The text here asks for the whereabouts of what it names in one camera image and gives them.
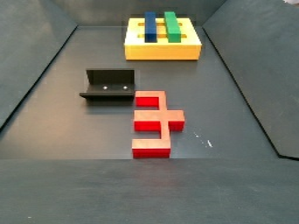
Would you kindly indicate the black angle fixture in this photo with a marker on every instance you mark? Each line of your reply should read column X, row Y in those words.
column 110, row 84

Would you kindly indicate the yellow slotted board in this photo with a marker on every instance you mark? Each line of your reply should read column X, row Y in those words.
column 138, row 50

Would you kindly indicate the red E-shaped block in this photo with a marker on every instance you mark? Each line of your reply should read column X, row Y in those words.
column 157, row 119

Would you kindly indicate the green bar block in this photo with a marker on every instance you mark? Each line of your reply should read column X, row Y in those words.
column 173, row 28

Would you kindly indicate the blue bar block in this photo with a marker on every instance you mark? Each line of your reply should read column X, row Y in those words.
column 150, row 27

